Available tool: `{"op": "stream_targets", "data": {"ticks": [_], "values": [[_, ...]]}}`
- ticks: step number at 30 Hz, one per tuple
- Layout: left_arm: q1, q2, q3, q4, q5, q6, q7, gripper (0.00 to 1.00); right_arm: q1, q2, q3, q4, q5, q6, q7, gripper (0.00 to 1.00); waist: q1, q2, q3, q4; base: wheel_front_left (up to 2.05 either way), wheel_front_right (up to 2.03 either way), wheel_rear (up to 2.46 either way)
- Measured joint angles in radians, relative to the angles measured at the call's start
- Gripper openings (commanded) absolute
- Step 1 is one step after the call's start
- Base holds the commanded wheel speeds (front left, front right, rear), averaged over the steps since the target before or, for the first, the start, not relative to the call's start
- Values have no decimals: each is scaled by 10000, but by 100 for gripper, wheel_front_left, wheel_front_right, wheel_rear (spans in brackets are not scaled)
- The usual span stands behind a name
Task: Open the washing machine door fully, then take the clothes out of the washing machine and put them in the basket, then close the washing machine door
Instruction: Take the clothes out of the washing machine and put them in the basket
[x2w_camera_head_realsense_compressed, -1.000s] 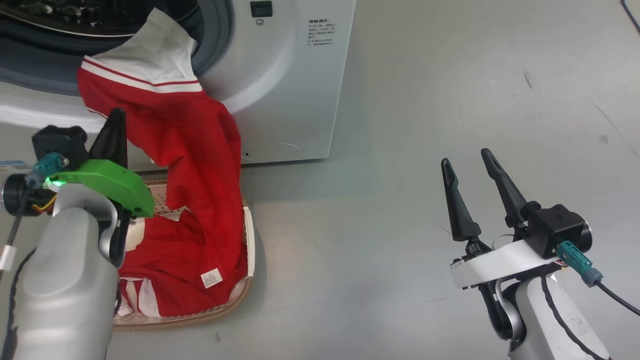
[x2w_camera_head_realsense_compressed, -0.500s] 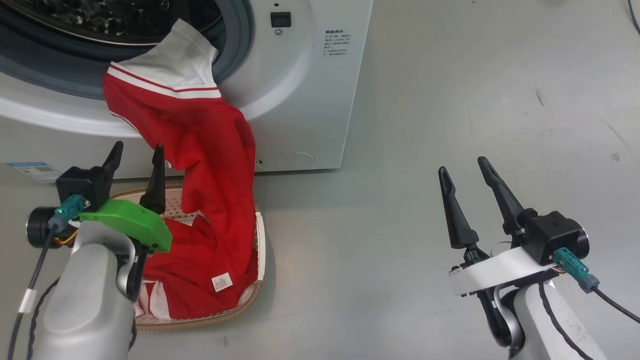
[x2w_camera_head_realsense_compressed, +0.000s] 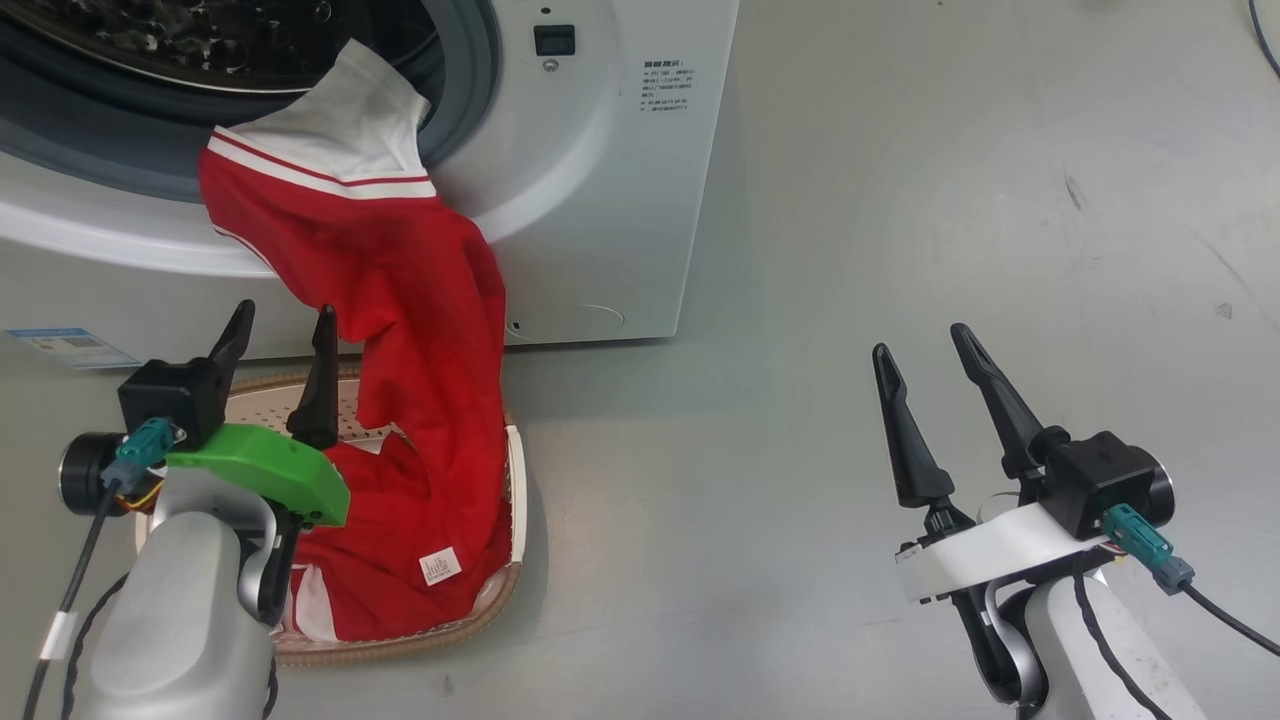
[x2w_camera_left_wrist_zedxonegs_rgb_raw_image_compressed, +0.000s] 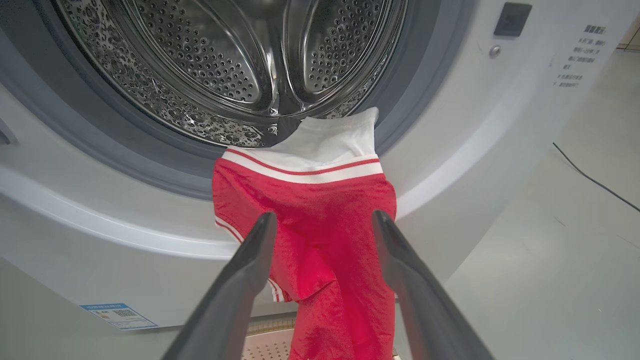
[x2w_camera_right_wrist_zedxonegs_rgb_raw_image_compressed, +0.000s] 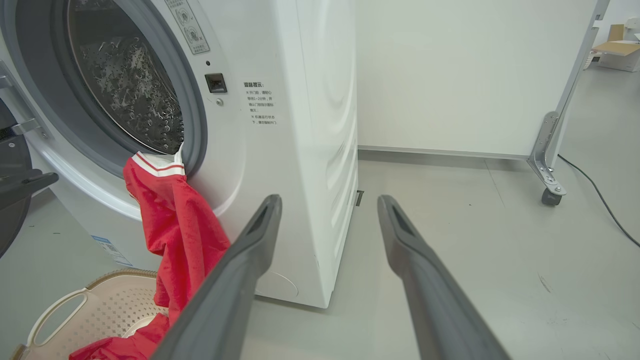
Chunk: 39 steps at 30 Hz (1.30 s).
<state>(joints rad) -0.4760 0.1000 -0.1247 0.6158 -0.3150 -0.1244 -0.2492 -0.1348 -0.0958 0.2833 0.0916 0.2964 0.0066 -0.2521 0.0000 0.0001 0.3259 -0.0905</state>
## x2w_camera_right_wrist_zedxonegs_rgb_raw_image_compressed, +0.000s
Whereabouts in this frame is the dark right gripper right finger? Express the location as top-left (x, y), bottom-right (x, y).
top-left (376, 195), bottom-right (511, 360)

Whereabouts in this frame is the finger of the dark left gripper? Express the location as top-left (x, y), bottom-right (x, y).
top-left (0, 170), bottom-right (60, 211)

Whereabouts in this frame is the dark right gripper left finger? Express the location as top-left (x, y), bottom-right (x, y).
top-left (152, 194), bottom-right (283, 360)

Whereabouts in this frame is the black round glass washer door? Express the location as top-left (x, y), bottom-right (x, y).
top-left (0, 97), bottom-right (33, 258)

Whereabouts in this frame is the red white-striped garment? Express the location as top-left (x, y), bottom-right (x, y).
top-left (69, 150), bottom-right (232, 360)

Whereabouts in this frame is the cream perforated laundry basket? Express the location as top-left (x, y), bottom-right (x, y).
top-left (10, 269), bottom-right (173, 360)

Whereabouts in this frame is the white front-load washing machine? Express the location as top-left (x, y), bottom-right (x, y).
top-left (0, 0), bottom-right (360, 309)

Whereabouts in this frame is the blue energy label sticker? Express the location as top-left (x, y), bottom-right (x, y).
top-left (91, 235), bottom-right (133, 267)

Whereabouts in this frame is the white warning label sticker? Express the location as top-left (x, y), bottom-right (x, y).
top-left (165, 0), bottom-right (211, 55)

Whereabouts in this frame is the white partition panel on casters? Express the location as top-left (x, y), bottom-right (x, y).
top-left (356, 0), bottom-right (611, 207)

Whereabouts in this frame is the white and brown cardboard box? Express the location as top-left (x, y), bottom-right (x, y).
top-left (591, 24), bottom-right (640, 73)

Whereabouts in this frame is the black floor cable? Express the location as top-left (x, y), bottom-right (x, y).
top-left (557, 154), bottom-right (640, 248)

